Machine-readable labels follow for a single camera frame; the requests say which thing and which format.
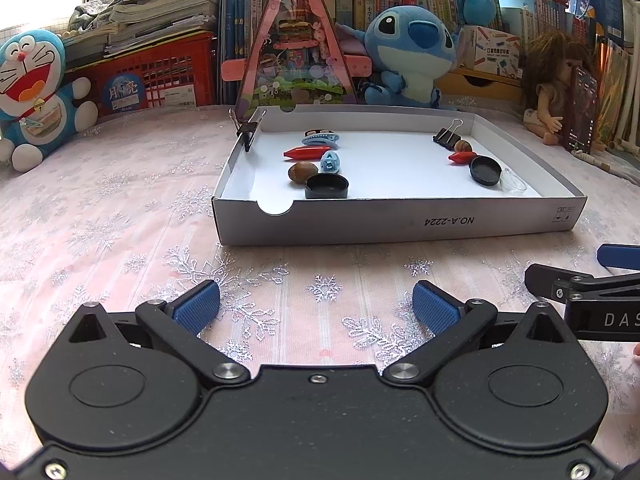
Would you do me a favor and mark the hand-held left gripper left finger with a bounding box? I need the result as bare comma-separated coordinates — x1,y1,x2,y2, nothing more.
67,280,251,388

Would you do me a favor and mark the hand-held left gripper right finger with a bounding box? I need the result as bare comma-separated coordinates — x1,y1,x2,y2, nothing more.
382,280,581,388

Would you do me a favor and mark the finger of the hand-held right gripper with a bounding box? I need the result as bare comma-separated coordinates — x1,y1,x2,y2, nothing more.
597,243,640,268
525,263,640,306

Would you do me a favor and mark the clear plastic lid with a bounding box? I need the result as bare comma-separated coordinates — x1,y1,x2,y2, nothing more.
497,167,528,195

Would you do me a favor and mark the black bottle cap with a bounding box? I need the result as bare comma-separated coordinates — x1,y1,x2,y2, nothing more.
305,173,350,201
469,156,501,187

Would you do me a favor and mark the white cardboard box tray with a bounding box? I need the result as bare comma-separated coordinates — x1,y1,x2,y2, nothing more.
211,105,587,247

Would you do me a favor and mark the black binder clip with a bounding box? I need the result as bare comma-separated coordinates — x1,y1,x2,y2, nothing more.
229,108,266,153
432,118,465,151

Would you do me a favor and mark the blue hair clip with bears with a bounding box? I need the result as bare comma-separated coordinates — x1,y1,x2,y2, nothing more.
301,129,341,150

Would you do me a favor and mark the black smartphone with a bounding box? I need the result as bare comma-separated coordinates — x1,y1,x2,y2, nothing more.
562,64,599,155

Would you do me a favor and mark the brown-haired doll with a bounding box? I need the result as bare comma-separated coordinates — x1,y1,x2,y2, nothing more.
520,29,598,147

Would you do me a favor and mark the wooden drawer box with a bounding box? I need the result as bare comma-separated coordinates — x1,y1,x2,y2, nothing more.
435,67,523,111

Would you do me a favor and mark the red plastic crate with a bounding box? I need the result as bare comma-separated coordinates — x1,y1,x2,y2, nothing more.
65,31,218,120

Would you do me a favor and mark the white printed cardboard box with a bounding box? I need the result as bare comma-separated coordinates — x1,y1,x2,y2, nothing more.
460,25,522,80

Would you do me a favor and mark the pink triangular diorama house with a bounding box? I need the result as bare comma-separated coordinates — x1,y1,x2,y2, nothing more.
220,0,373,118

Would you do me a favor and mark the blue paper bag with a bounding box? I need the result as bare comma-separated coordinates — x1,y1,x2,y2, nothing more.
570,0,626,48

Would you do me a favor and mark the blue alien plush toy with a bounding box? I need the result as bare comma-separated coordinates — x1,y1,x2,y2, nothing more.
335,5,461,111

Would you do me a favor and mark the blue robot cat plush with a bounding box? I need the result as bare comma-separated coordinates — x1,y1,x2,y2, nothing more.
0,29,98,173

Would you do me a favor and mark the row of thin blue books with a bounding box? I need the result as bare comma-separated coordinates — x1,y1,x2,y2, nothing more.
217,0,273,106

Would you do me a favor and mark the blue plush bear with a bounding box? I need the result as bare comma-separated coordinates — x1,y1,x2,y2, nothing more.
463,0,499,26

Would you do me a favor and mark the stack of worn books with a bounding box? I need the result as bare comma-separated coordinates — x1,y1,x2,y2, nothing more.
102,0,223,58

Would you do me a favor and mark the grey crumpled cloth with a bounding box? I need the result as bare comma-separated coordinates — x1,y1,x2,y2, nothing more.
67,0,121,31

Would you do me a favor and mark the white charging cable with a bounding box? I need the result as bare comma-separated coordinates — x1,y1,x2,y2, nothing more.
575,149,640,183

